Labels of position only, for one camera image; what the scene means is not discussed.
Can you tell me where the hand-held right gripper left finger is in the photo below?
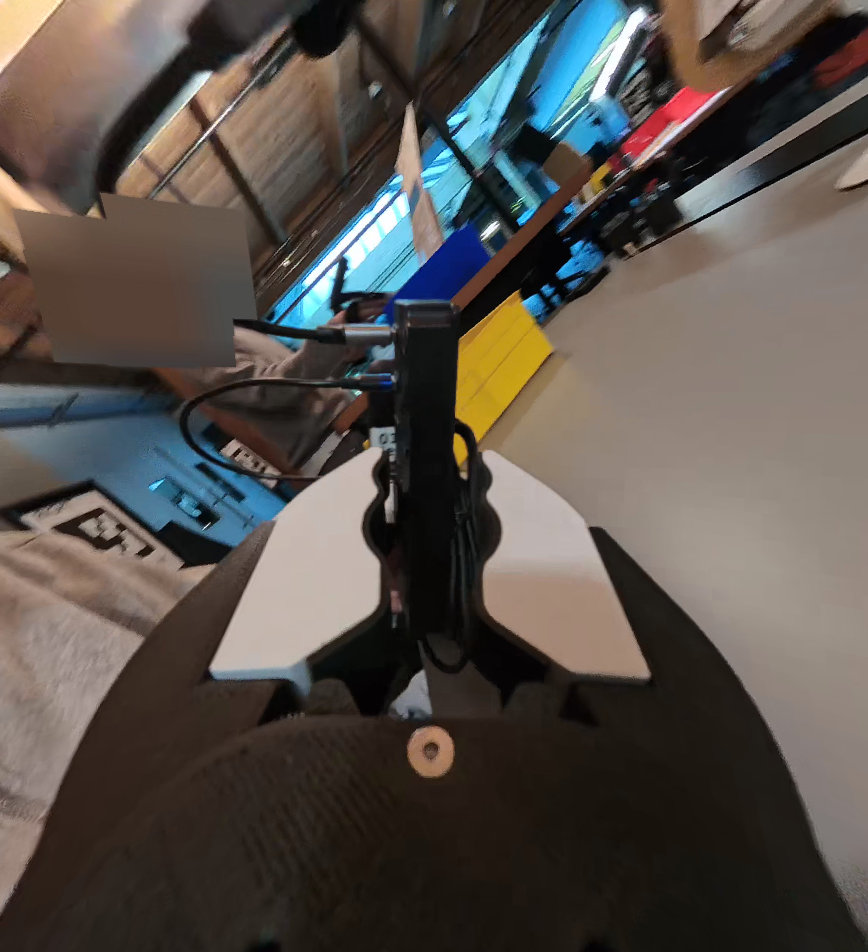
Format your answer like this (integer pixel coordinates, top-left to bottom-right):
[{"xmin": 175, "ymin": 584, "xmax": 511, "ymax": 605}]
[{"xmin": 209, "ymin": 448, "xmax": 399, "ymax": 691}]

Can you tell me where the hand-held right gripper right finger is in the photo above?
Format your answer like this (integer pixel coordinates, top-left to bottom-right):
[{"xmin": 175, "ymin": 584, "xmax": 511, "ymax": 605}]
[{"xmin": 475, "ymin": 448, "xmax": 654, "ymax": 684}]

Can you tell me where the black usb hub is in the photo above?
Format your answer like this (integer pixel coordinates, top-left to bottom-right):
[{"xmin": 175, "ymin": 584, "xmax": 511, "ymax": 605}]
[{"xmin": 391, "ymin": 299, "xmax": 461, "ymax": 642}]

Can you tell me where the yellow plastic bin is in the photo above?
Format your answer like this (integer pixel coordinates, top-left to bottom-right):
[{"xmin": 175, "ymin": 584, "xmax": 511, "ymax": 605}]
[{"xmin": 455, "ymin": 292, "xmax": 556, "ymax": 445}]

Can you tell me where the cardboard box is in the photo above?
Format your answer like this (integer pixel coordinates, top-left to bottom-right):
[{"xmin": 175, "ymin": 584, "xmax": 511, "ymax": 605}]
[{"xmin": 661, "ymin": 0, "xmax": 863, "ymax": 92}]

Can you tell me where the blue plastic bin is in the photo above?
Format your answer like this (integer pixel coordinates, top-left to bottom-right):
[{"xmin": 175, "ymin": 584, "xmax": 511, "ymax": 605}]
[{"xmin": 403, "ymin": 225, "xmax": 492, "ymax": 317}]

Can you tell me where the black disc on pole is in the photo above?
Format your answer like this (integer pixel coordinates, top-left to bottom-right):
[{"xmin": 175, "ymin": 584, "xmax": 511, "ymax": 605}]
[{"xmin": 155, "ymin": 0, "xmax": 370, "ymax": 198}]

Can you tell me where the printed marker tag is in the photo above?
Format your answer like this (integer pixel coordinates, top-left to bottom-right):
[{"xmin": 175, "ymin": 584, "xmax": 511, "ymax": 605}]
[{"xmin": 217, "ymin": 437, "xmax": 284, "ymax": 486}]

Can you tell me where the grey plug usb cable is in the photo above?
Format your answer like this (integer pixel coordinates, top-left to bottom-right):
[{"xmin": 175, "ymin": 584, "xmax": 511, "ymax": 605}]
[{"xmin": 233, "ymin": 318, "xmax": 396, "ymax": 349}]

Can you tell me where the large printed marker board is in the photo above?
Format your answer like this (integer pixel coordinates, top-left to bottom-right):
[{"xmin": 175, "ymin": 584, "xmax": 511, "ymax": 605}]
[{"xmin": 0, "ymin": 482, "xmax": 186, "ymax": 572}]

